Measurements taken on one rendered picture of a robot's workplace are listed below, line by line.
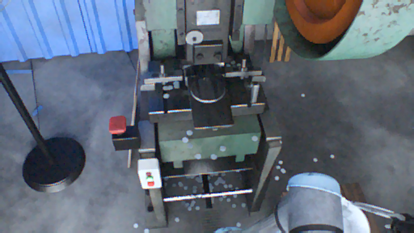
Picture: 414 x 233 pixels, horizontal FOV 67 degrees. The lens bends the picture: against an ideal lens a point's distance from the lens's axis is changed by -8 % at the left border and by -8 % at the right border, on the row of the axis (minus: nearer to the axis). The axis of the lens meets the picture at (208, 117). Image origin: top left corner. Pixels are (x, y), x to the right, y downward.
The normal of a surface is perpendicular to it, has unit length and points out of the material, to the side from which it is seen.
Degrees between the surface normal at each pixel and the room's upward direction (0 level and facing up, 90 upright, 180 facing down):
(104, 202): 0
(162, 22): 90
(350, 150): 0
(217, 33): 90
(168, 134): 0
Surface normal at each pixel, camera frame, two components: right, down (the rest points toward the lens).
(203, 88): 0.02, -0.64
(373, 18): 0.12, 0.87
